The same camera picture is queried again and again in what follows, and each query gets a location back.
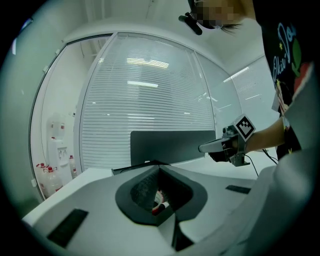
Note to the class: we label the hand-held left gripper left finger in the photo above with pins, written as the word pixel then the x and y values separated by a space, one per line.
pixel 100 200

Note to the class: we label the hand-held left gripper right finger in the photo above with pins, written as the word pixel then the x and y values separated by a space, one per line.
pixel 215 195

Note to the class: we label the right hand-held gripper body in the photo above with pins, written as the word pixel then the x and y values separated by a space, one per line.
pixel 241 140

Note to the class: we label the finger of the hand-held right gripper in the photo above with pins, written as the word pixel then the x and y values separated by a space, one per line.
pixel 211 145

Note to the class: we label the red and white marker pen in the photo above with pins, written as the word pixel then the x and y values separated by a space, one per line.
pixel 161 206

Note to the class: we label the person's right forearm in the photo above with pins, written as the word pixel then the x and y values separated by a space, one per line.
pixel 265 138

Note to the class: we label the black monitor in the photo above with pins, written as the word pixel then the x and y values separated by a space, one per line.
pixel 170 146

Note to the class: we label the small clear water bottle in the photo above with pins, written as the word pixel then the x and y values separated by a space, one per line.
pixel 73 166

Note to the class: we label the large clear water bottle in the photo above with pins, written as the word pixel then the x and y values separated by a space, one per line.
pixel 51 181

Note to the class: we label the white water dispenser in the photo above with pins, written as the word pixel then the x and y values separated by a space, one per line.
pixel 58 150

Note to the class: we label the person's black printed shirt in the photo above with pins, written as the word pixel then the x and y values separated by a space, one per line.
pixel 285 75

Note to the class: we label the white window blinds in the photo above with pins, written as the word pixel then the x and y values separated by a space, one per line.
pixel 147 100

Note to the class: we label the person's head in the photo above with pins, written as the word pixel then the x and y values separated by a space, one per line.
pixel 215 12

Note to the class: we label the black head camera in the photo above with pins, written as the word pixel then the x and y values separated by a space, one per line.
pixel 191 22

